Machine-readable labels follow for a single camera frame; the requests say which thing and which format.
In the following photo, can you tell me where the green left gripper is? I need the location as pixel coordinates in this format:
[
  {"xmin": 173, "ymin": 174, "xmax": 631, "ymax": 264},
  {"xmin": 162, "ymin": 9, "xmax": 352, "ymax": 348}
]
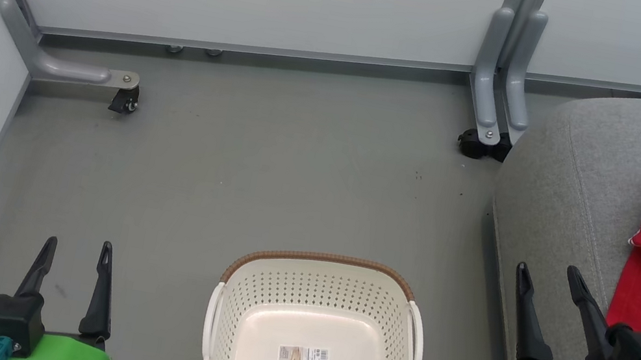
[{"xmin": 3, "ymin": 227, "xmax": 142, "ymax": 360}]

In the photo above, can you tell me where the cream perforated laundry basket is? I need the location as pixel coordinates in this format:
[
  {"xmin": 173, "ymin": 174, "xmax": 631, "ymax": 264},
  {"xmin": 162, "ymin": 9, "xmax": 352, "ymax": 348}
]
[{"xmin": 197, "ymin": 233, "xmax": 439, "ymax": 360}]

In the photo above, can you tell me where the grey partition foot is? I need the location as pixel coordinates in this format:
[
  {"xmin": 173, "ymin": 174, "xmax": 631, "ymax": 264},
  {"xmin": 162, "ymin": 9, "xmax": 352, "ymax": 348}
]
[
  {"xmin": 0, "ymin": 0, "xmax": 151, "ymax": 98},
  {"xmin": 497, "ymin": 6, "xmax": 550, "ymax": 133},
  {"xmin": 460, "ymin": 3, "xmax": 523, "ymax": 148}
]

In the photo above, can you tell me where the grey partition bottom rail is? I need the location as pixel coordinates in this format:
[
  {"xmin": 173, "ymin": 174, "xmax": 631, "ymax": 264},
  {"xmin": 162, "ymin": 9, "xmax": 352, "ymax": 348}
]
[
  {"xmin": 39, "ymin": 0, "xmax": 474, "ymax": 109},
  {"xmin": 525, "ymin": 59, "xmax": 641, "ymax": 103}
]

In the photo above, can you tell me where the black caster wheel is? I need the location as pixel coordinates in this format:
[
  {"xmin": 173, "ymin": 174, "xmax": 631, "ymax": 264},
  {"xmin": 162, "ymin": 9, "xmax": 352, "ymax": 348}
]
[
  {"xmin": 107, "ymin": 82, "xmax": 142, "ymax": 118},
  {"xmin": 455, "ymin": 124, "xmax": 514, "ymax": 166}
]

